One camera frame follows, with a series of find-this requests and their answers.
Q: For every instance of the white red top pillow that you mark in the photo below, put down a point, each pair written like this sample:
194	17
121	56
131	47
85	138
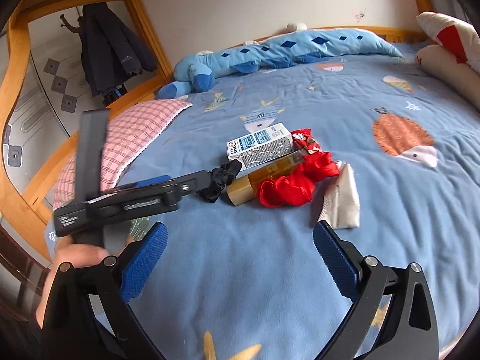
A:
457	36

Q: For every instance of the blue crocodile plush pillow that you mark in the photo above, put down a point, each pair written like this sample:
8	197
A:
198	73

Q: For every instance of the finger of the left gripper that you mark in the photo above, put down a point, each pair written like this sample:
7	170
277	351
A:
148	182
188	184

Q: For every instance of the red snack wrapper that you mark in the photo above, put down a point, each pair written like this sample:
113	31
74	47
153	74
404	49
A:
305	141

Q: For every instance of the pink checked pillow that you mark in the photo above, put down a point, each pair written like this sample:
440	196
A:
132	131

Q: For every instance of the white blue milk carton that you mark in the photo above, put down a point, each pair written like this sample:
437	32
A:
261	147

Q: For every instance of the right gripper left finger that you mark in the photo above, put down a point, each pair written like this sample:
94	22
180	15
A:
87	313

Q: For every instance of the blue patterned bed blanket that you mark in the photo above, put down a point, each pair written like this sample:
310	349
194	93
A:
247	282

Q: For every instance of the white patterned wardrobe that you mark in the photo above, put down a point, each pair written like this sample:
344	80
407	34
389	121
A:
54	94

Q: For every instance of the wooden bunk bed frame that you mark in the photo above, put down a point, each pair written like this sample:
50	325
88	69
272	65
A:
26	212

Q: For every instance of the person left hand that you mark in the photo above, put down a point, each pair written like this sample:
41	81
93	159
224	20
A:
79	255

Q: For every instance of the dark hanging jacket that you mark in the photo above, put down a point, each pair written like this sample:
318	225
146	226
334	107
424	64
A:
111	52

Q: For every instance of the amber bottle gold cap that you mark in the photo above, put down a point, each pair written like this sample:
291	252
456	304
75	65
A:
244	189

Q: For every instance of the red scrunchie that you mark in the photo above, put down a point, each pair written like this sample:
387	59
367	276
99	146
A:
297	188

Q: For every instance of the white plush toy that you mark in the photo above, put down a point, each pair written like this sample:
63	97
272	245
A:
296	27

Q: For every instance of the beige bottom pillow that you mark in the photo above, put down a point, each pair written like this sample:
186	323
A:
442	64

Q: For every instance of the wooden coat rack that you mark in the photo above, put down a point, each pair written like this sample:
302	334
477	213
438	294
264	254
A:
70	27

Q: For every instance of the white grey sock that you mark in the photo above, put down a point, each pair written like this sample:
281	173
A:
341	204

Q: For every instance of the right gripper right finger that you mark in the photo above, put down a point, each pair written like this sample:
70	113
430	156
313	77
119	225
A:
409	330

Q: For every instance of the black scrunchie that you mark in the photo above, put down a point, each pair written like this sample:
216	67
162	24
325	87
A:
220	177

